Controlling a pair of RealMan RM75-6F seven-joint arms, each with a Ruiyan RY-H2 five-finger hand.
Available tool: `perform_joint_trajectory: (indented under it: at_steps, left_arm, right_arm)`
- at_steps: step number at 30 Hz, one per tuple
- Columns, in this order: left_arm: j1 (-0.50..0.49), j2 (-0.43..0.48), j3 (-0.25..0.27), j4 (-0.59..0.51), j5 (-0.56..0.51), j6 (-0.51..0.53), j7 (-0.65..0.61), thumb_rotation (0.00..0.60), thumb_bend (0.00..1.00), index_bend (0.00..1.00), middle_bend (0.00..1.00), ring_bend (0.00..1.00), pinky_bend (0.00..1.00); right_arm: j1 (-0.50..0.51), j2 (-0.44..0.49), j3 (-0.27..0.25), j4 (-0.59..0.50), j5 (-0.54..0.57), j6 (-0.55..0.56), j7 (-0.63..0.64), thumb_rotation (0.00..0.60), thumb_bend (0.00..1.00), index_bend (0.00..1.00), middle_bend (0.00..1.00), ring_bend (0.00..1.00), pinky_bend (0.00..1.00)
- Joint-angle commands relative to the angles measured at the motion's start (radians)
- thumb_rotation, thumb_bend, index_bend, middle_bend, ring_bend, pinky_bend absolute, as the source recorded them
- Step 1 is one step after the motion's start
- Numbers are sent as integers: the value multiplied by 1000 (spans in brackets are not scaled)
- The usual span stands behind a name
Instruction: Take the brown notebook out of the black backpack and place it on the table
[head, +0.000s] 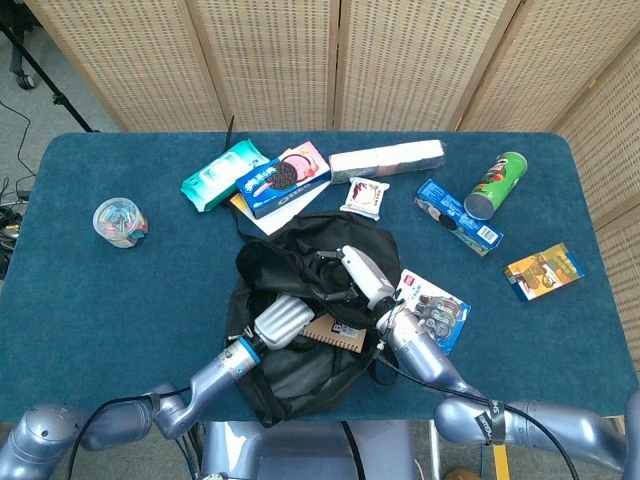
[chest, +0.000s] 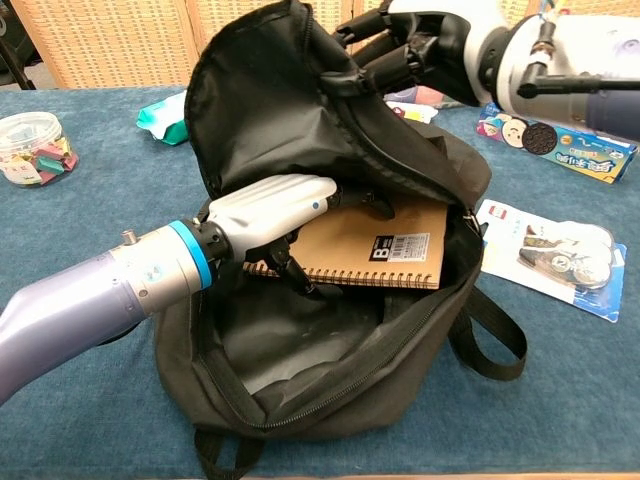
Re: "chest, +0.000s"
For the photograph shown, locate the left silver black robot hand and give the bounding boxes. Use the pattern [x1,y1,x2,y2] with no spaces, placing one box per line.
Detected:
[192,174,397,300]

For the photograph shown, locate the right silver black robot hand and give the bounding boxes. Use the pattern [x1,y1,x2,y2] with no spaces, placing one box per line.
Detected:
[332,0,501,109]

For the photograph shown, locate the black backpack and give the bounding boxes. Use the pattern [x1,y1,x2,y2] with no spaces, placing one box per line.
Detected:
[152,0,529,480]

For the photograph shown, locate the kraft spiral notebook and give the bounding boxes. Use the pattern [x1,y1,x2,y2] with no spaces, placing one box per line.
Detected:
[242,191,449,292]

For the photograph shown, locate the colourful tissue box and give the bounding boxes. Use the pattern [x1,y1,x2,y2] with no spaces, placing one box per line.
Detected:
[384,84,466,110]

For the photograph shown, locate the small white snack packet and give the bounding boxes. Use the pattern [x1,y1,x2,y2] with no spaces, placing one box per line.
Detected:
[384,99,440,126]

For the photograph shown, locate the teal wet wipes pack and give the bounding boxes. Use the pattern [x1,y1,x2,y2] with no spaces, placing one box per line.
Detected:
[136,89,192,148]

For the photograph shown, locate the blue tablecloth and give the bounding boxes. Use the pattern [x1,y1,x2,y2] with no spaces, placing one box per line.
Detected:
[0,85,640,476]

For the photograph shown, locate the blue cartoon Oreo box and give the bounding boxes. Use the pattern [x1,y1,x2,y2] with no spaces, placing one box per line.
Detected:
[474,101,640,186]

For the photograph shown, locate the wicker folding screen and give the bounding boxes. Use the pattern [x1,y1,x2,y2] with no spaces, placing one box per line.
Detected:
[8,0,640,91]

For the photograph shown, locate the clear jar of colourful clips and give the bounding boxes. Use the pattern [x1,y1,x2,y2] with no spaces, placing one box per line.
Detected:
[0,111,81,188]

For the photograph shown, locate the correction tape blister pack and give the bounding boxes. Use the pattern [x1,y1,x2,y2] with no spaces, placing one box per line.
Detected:
[474,198,628,324]

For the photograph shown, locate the black tripod stand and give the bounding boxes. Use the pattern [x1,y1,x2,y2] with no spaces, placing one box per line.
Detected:
[0,38,37,92]

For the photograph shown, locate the black wrist cable connector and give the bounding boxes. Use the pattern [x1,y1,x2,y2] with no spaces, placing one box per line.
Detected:
[516,12,640,100]

